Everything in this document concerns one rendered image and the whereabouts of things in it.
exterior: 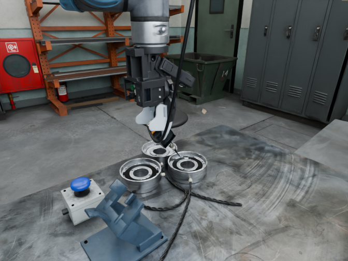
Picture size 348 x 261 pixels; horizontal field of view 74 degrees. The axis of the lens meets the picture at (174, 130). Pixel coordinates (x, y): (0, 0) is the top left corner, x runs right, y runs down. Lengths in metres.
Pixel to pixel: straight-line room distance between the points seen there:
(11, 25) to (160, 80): 3.79
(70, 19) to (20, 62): 1.03
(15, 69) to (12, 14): 0.74
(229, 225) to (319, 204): 0.23
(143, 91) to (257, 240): 0.36
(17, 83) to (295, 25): 3.74
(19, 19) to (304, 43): 3.77
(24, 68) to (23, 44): 0.32
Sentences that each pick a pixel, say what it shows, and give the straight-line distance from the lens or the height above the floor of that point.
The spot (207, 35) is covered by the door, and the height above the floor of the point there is 0.97.
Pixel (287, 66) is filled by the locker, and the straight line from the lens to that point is 3.37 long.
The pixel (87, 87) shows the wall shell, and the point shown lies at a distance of 4.48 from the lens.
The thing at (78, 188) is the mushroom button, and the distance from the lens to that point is 0.52.
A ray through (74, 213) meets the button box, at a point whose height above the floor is 0.83.
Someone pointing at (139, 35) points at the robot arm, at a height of 1.15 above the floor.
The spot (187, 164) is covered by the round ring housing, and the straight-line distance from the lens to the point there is 0.65.
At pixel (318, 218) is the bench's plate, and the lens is 0.61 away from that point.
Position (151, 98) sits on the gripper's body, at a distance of 0.48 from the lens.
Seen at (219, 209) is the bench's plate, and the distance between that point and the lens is 0.55.
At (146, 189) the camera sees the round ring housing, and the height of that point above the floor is 0.82.
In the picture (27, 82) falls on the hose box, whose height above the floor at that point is 0.40.
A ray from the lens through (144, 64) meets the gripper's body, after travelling 0.48.
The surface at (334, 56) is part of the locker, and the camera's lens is 3.11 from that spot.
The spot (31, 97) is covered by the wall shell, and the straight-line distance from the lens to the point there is 4.31.
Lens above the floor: 1.17
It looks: 25 degrees down
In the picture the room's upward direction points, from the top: straight up
